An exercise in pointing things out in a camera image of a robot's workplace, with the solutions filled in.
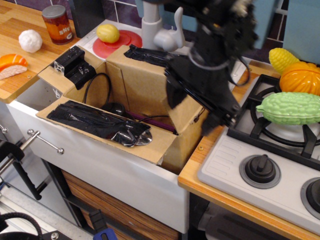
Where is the black left stove knob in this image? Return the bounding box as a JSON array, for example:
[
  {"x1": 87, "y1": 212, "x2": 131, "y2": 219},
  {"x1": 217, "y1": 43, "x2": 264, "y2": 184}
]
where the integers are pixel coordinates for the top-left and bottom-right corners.
[{"x1": 239, "y1": 154, "x2": 282, "y2": 189}]

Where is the green bitter gourd toy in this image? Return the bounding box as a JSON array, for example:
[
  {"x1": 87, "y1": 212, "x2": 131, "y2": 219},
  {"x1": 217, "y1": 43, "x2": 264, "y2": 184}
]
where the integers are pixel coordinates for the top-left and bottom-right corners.
[{"x1": 255, "y1": 92, "x2": 320, "y2": 126}]

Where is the grey toy faucet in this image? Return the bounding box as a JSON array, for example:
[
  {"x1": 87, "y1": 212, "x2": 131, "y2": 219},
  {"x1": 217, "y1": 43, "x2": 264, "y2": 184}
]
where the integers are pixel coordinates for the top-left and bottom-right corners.
[{"x1": 141, "y1": 1, "x2": 186, "y2": 52}]

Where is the black stove knob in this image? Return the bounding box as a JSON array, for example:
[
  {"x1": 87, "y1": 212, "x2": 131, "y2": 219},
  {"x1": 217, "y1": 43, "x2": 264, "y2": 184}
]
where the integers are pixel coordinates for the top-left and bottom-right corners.
[
  {"x1": 239, "y1": 154, "x2": 282, "y2": 189},
  {"x1": 300, "y1": 177, "x2": 320, "y2": 220}
]

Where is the yellow corn toy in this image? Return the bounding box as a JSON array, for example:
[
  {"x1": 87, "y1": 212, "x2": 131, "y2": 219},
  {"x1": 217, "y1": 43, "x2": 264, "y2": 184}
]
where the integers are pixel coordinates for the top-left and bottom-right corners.
[{"x1": 268, "y1": 47, "x2": 300, "y2": 74}]

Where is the yellow potato toy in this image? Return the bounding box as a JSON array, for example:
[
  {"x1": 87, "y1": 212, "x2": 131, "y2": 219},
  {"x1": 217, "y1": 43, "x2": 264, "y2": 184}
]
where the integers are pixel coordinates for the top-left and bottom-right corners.
[{"x1": 96, "y1": 24, "x2": 120, "y2": 44}]

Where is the red plastic plate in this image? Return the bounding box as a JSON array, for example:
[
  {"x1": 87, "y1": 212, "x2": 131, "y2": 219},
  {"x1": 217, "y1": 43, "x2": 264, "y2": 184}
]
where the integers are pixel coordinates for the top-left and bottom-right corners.
[{"x1": 92, "y1": 30, "x2": 143, "y2": 59}]

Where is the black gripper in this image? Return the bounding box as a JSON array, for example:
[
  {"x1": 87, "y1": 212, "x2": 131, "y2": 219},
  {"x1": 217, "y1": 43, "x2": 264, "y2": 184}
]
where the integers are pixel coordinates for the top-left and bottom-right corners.
[{"x1": 165, "y1": 56, "x2": 240, "y2": 136}]

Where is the metal drawer handle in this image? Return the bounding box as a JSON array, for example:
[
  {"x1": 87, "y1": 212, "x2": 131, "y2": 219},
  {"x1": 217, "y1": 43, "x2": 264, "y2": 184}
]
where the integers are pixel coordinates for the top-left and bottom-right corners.
[{"x1": 27, "y1": 129, "x2": 65, "y2": 155}]

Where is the salmon sushi toy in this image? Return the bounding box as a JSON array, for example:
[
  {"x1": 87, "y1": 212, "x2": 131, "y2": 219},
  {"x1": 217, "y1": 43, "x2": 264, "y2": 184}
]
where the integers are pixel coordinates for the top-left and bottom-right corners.
[{"x1": 0, "y1": 53, "x2": 28, "y2": 80}]

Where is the brown cardboard box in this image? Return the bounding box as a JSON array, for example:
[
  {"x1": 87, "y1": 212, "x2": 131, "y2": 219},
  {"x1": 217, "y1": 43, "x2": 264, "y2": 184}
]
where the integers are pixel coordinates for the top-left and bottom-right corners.
[{"x1": 37, "y1": 45, "x2": 208, "y2": 174}]

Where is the black cable in box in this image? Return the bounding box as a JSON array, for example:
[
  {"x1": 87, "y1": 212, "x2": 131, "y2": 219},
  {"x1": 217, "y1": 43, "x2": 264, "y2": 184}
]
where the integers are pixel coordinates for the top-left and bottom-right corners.
[{"x1": 83, "y1": 72, "x2": 176, "y2": 133}]

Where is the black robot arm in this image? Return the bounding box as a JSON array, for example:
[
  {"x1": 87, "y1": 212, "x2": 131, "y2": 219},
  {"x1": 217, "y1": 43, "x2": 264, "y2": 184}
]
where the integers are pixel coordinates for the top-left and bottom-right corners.
[{"x1": 165, "y1": 0, "x2": 258, "y2": 136}]

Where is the blue clamp handle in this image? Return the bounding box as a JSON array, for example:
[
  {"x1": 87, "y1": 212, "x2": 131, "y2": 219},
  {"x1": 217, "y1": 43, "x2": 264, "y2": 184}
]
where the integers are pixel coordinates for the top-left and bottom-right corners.
[{"x1": 93, "y1": 228, "x2": 118, "y2": 240}]

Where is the orange pumpkin toy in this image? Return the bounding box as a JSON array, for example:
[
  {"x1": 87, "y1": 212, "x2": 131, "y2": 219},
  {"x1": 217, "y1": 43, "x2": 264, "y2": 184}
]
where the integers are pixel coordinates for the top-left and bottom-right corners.
[{"x1": 279, "y1": 61, "x2": 320, "y2": 96}]

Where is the black right stove knob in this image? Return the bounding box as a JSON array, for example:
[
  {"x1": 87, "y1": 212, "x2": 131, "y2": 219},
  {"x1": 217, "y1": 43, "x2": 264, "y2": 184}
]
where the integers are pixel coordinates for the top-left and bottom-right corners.
[{"x1": 300, "y1": 177, "x2": 320, "y2": 220}]

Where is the black clamp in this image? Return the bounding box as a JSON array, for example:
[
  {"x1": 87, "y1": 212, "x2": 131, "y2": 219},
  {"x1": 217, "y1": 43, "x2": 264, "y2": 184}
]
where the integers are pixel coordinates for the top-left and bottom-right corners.
[{"x1": 0, "y1": 137, "x2": 48, "y2": 200}]

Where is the orange soup can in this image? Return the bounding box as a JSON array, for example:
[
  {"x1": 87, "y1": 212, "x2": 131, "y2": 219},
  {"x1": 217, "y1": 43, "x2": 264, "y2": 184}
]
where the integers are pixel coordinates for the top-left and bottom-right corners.
[{"x1": 42, "y1": 5, "x2": 74, "y2": 45}]

